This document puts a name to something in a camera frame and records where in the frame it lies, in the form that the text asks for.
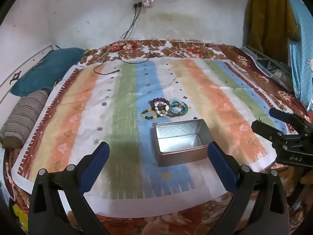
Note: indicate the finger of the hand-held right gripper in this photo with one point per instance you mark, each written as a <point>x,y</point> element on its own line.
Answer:
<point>286,117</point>
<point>264,128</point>

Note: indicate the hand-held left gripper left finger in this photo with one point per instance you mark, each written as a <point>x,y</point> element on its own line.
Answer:
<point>95,166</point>

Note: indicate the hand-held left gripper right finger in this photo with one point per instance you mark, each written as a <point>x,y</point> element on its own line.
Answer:
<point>222,169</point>

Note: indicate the rectangular metal tin box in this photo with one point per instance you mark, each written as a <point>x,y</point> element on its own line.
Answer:
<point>181,156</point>

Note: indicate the clear plastic storage bag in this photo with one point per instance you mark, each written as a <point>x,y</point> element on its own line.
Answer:
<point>269,66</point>

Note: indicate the pastel striped cloth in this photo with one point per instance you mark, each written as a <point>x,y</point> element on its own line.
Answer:
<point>122,117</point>

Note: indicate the grey striped bolster pillow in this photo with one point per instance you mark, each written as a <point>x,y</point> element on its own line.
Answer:
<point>23,117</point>

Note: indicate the blue dotted hanging garment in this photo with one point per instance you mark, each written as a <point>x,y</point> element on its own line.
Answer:
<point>303,29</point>

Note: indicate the yellow plastic object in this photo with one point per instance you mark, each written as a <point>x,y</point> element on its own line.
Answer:
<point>20,217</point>

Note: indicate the mustard hanging garment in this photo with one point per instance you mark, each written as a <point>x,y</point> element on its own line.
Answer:
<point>266,19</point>

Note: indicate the teal pillow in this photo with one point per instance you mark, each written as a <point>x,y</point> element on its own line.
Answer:
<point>51,71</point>

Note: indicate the white bed headboard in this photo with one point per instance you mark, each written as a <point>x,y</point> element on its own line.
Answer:
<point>24,63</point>

